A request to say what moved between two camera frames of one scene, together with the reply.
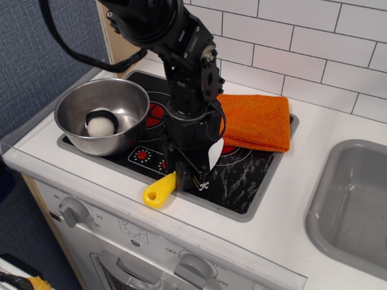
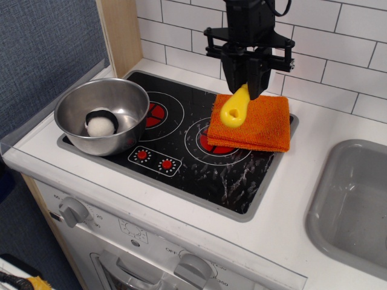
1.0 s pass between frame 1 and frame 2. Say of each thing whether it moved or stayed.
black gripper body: moved
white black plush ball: stayed
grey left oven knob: stayed
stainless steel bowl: stayed
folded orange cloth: stayed
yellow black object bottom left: stayed
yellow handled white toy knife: moved
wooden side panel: stayed
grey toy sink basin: stayed
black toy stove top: stayed
